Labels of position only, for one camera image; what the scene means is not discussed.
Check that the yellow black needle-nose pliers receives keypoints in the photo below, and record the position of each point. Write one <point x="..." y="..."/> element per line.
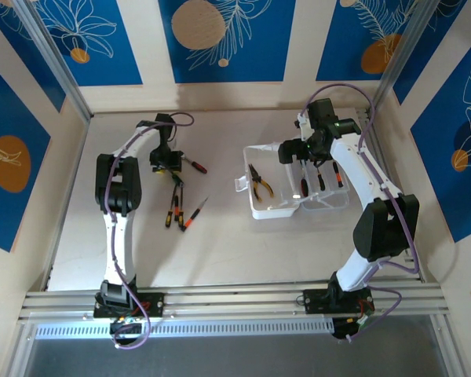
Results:
<point x="256" y="180"/>

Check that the clear plastic tool box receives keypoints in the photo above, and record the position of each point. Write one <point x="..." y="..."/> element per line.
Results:
<point x="274" y="208"/>

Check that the yellow black screwdriver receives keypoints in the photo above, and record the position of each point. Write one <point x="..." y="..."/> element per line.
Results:
<point x="181" y="220"/>
<point x="168" y="219"/>

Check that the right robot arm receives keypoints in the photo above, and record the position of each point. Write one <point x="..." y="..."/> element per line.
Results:
<point x="388" y="228"/>

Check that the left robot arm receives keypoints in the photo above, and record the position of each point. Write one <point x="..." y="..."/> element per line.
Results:
<point x="117" y="184"/>

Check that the small circuit board connector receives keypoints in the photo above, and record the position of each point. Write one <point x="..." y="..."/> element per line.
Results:
<point x="343" y="328"/>
<point x="125" y="328"/>

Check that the grey metal panel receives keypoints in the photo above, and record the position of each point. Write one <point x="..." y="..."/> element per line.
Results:
<point x="235" y="359"/>

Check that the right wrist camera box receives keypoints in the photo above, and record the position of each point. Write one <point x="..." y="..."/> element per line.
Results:
<point x="304" y="125"/>

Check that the aluminium side rail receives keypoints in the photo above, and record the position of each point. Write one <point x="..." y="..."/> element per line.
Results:
<point x="68" y="196"/>
<point x="364" y="118"/>

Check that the aluminium corner post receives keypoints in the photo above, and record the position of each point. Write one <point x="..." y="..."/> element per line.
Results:
<point x="401" y="59"/>
<point x="57" y="59"/>

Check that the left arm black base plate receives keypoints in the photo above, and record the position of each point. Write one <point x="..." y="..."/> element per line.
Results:
<point x="155" y="304"/>

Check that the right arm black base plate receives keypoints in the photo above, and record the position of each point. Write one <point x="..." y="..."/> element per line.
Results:
<point x="314" y="301"/>

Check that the aluminium rail frame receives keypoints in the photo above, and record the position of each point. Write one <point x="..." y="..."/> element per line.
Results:
<point x="235" y="302"/>

